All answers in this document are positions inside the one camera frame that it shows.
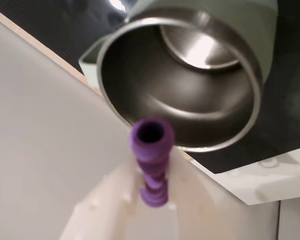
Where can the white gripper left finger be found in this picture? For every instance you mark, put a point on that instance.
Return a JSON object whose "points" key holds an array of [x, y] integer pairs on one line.
{"points": [[102, 212]]}

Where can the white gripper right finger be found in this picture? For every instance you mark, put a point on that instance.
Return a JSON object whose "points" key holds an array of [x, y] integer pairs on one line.
{"points": [[202, 212]]}

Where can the purple ribbed pen grip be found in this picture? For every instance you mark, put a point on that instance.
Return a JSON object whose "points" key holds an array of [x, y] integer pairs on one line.
{"points": [[152, 180]]}

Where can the pale green steel cup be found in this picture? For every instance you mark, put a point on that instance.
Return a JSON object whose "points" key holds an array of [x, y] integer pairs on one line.
{"points": [[180, 100]]}

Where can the black table mat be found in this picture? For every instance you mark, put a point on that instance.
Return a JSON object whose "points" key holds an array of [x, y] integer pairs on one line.
{"points": [[285, 112]]}

